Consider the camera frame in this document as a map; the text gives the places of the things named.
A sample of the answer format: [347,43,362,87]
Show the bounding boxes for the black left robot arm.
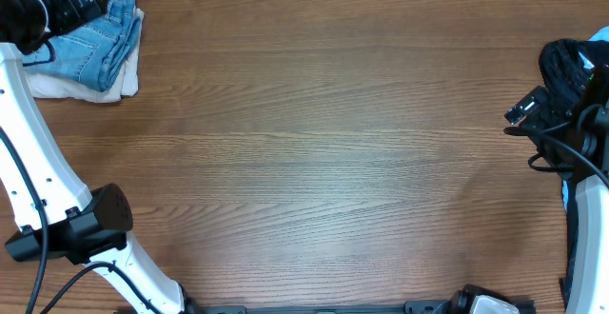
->
[1,0,200,313]

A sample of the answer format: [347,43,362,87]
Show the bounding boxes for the folded white trousers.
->
[25,0,144,103]

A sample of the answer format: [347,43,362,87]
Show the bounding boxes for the light blue garment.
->
[589,27,609,42]

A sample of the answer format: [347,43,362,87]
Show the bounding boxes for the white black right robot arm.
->
[503,65,608,314]

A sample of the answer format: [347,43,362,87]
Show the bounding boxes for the black printed garment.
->
[539,39,608,108]

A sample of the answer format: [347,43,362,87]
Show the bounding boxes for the blue denim jeans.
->
[23,0,142,92]

